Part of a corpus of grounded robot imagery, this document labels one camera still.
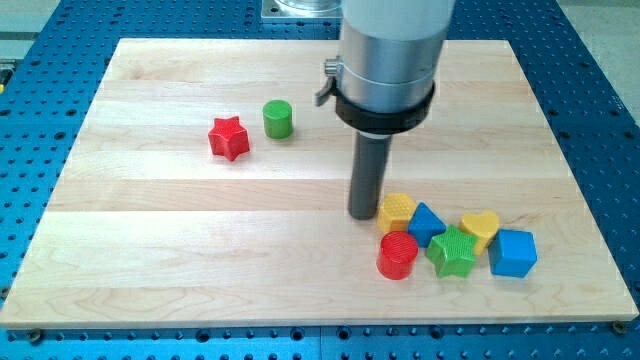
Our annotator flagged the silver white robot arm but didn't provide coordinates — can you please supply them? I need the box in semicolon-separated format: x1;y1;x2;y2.
325;0;455;113

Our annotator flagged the yellow hexagon block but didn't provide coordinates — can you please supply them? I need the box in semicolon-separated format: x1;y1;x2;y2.
377;193;418;234

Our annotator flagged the red star block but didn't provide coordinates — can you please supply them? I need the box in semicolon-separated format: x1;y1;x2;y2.
208;116;250;162

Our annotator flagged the green star block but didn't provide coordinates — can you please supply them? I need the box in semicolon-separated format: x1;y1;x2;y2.
426;225;477;278

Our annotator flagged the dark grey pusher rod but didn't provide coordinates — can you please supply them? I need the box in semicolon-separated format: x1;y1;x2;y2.
348;132;392;220

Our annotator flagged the green cylinder block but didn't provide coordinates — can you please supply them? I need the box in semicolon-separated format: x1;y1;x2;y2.
262;99;293;139

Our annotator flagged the red cylinder block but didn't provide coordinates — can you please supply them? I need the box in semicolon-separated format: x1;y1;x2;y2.
376;231;419;280

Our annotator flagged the blue triangle block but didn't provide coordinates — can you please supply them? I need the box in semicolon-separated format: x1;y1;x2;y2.
407;202;447;248

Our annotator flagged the yellow heart block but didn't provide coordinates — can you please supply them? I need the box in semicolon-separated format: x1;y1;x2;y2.
459;210;500;255

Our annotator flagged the light wooden board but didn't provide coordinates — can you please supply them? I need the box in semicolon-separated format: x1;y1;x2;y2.
1;39;638;329

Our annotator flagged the blue cube block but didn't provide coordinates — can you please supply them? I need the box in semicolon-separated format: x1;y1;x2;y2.
488;229;538;278

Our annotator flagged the black clamp ring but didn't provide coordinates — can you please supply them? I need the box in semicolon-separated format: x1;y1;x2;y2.
314;75;436;136

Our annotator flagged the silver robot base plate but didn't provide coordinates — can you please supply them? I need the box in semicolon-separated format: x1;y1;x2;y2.
261;0;341;20

